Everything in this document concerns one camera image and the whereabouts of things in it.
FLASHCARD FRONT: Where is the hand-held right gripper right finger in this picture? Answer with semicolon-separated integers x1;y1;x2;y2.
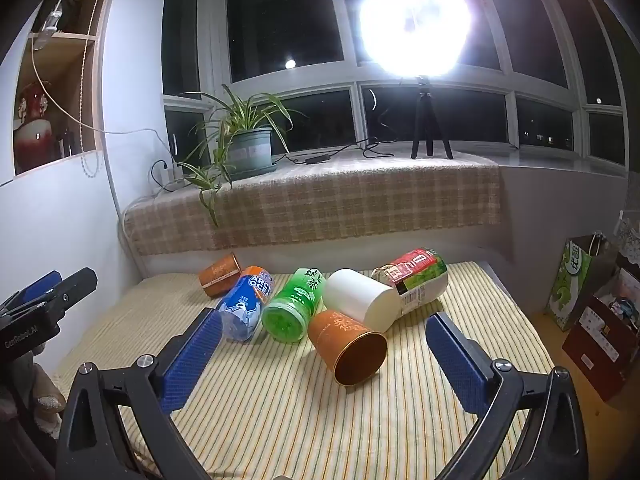
425;311;587;480

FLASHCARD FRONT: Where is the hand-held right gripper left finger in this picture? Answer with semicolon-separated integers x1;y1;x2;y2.
55;307;224;480

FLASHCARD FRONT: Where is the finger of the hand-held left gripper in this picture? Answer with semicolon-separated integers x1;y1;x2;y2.
30;267;99;314
0;270;64;317

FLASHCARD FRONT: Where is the orange paper cup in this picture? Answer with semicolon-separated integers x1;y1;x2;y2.
307;308;389;386
198;253;243;297

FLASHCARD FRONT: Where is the blue printed cup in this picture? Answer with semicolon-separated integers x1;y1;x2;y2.
215;265;276;344

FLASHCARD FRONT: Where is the red and green printed cup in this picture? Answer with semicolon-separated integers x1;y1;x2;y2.
370;247;449;317

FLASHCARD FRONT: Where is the white cup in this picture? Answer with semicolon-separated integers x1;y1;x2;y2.
322;268;401;334

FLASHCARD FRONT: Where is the striped yellow mat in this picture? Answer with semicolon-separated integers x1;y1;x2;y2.
52;260;558;480

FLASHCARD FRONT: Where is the green plastic bottle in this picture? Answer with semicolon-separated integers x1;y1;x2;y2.
261;267;327;344

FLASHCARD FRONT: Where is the green paper bag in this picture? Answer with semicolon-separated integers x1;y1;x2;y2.
544;233;619;332

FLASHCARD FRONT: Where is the dark red box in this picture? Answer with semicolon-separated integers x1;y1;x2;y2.
562;294;640;402

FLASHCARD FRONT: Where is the white power strip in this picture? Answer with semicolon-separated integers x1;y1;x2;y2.
151;159;187;194

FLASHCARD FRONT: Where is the red figurine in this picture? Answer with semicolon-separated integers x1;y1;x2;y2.
13;81;54;174

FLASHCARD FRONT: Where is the plaid cloth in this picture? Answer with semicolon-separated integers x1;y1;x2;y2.
122;151;503;257

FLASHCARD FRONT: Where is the patterned bag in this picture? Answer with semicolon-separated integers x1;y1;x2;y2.
614;209;640;267

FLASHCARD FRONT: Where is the potted spider plant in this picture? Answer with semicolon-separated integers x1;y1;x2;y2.
176;83;307;229

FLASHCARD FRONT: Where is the wooden shelf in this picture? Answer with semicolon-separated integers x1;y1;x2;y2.
0;0;124;177

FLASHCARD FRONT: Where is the black tripod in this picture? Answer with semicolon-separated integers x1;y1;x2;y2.
410;75;454;160

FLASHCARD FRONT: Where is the white cable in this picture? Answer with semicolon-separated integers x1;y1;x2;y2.
29;0;177;162

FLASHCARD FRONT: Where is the black cable with adapter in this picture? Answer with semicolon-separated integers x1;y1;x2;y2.
284;136;397;165

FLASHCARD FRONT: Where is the white window frame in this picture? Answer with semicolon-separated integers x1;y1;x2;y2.
161;0;629;172

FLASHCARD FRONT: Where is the round ring light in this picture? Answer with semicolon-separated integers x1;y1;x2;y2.
358;0;474;79

